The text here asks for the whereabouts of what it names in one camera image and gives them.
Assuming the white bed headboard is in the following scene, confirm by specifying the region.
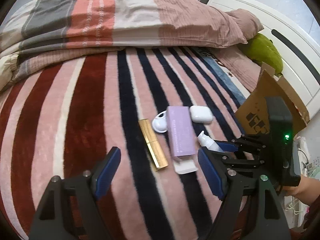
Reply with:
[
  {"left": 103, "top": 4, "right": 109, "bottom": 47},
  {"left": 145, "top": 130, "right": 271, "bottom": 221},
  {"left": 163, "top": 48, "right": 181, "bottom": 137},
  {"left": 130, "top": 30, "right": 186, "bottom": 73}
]
[{"left": 208, "top": 0, "right": 319, "bottom": 118}]

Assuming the person's hand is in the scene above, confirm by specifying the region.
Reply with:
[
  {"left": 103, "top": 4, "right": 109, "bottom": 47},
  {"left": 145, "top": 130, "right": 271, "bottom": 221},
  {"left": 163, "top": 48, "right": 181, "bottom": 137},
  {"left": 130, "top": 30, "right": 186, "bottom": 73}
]
[{"left": 283, "top": 176, "right": 320, "bottom": 206}]

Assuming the purple rectangular box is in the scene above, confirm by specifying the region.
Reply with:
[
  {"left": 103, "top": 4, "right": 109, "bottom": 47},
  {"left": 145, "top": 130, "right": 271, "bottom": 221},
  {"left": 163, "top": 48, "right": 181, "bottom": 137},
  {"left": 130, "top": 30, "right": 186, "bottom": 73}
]
[{"left": 166, "top": 106, "right": 198, "bottom": 175}]

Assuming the folded striped duvet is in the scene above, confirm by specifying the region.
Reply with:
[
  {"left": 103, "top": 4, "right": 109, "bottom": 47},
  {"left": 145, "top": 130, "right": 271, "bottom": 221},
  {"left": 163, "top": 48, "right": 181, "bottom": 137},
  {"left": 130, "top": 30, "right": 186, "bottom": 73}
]
[{"left": 1, "top": 0, "right": 247, "bottom": 58}]

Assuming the white earbuds case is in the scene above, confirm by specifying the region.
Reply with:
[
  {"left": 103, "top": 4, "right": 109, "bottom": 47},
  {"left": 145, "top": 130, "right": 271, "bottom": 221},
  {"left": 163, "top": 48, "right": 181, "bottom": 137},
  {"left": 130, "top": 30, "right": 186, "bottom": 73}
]
[{"left": 189, "top": 105, "right": 213, "bottom": 124}]

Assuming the pink striped pillow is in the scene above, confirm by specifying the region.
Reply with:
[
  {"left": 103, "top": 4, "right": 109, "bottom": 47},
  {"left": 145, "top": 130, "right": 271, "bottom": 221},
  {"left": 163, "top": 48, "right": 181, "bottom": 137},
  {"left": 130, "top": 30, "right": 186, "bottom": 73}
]
[{"left": 226, "top": 9, "right": 264, "bottom": 40}]

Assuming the brown cardboard box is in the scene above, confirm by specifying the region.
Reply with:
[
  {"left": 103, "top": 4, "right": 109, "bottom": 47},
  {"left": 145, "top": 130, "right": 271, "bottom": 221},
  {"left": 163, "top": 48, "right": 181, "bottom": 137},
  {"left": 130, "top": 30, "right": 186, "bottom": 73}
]
[{"left": 235, "top": 63, "right": 310, "bottom": 135}]

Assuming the striped fleece blanket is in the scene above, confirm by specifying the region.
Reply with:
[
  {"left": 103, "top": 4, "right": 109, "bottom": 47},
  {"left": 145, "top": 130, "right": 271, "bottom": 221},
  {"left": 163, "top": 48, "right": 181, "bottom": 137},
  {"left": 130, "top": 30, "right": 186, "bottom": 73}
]
[{"left": 1, "top": 48, "right": 248, "bottom": 239}]

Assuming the small clear spray bottle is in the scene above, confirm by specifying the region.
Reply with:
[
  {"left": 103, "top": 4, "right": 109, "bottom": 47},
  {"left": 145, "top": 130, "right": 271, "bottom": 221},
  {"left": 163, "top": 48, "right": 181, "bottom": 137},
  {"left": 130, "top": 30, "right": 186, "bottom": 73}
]
[{"left": 197, "top": 131, "right": 223, "bottom": 152}]

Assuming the green plush toy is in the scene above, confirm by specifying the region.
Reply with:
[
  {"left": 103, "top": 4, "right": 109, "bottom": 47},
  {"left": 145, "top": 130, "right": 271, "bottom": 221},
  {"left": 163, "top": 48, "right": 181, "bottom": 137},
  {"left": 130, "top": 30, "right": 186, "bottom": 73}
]
[{"left": 237, "top": 33, "right": 283, "bottom": 76}]

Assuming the gold rectangular lipstick box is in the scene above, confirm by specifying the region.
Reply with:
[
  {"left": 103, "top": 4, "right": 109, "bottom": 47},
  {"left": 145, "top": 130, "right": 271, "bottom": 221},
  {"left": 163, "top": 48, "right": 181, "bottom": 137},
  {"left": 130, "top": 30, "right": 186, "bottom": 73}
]
[{"left": 138, "top": 119, "right": 168, "bottom": 170}]

